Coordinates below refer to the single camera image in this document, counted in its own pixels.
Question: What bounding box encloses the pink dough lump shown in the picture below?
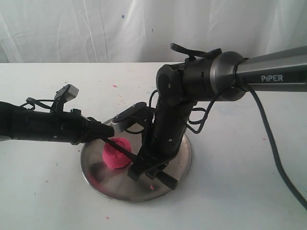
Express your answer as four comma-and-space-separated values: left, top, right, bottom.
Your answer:
102, 138, 131, 169

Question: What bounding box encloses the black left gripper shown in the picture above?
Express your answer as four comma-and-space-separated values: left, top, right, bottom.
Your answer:
128, 96, 194, 180

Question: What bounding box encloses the round steel plate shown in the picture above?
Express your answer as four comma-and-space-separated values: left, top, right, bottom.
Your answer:
80, 114, 193, 203

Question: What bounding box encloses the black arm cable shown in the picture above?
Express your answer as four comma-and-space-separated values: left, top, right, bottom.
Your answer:
230, 79, 307, 214

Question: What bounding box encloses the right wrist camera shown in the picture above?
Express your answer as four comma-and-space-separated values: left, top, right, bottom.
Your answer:
54, 84, 79, 102

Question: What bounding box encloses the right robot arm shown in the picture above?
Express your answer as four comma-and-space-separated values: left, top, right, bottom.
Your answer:
0, 102, 115, 145

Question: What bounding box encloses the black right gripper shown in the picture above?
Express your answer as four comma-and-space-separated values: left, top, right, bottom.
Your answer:
9, 108, 115, 144

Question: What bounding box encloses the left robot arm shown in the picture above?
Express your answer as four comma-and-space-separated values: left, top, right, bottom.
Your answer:
128, 43, 307, 181

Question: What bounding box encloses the black knife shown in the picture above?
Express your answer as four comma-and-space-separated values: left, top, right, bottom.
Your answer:
102, 138, 178, 190

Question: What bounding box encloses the white backdrop curtain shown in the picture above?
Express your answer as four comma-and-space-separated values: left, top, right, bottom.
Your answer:
0, 0, 307, 63

